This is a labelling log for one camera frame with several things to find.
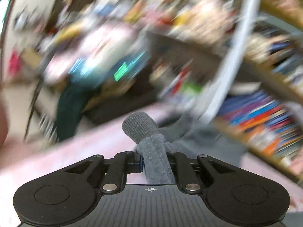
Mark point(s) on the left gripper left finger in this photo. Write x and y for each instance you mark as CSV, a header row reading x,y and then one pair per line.
x,y
117,170

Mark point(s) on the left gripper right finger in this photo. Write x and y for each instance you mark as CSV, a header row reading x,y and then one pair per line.
x,y
185,176

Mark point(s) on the grey hooded sweatshirt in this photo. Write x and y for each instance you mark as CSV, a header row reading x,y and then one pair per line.
x,y
183,135

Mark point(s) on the pink cartoon table mat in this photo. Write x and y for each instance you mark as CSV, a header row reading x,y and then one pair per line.
x,y
21,164

